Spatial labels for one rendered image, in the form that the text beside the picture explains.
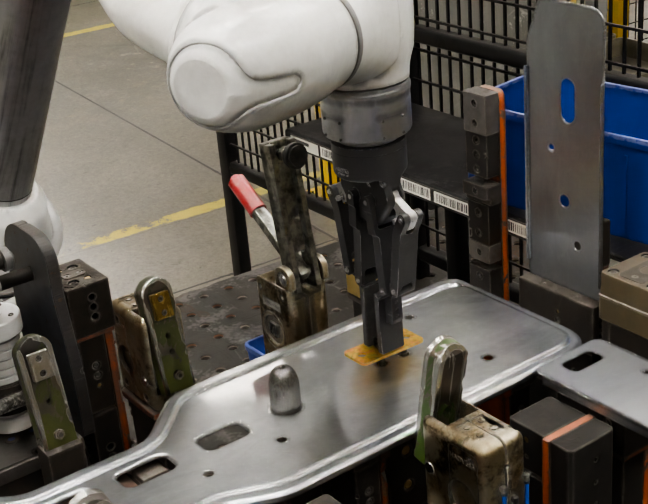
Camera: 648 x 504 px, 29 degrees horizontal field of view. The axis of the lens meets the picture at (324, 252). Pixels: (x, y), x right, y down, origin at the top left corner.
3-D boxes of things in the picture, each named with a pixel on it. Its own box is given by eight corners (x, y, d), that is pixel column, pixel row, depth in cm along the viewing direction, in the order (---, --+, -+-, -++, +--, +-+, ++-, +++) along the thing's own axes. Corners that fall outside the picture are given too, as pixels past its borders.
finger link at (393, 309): (393, 273, 130) (411, 282, 127) (396, 317, 132) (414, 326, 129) (381, 278, 129) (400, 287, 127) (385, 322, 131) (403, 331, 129)
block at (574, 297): (591, 524, 154) (593, 308, 142) (521, 482, 164) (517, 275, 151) (607, 514, 156) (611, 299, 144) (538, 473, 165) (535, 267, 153)
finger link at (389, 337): (395, 284, 131) (400, 286, 131) (400, 343, 134) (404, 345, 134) (373, 293, 130) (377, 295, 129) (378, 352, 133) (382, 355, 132)
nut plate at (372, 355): (364, 367, 130) (363, 356, 130) (342, 354, 133) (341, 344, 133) (425, 341, 135) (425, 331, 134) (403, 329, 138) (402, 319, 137)
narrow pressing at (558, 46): (598, 304, 143) (601, 10, 129) (526, 273, 151) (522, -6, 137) (602, 302, 143) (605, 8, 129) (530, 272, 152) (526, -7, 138)
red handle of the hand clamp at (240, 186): (292, 277, 140) (221, 176, 147) (288, 288, 142) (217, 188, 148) (322, 265, 143) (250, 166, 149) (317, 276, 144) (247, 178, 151)
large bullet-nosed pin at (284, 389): (283, 431, 127) (277, 375, 124) (266, 419, 129) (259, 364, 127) (309, 420, 129) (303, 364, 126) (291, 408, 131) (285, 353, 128)
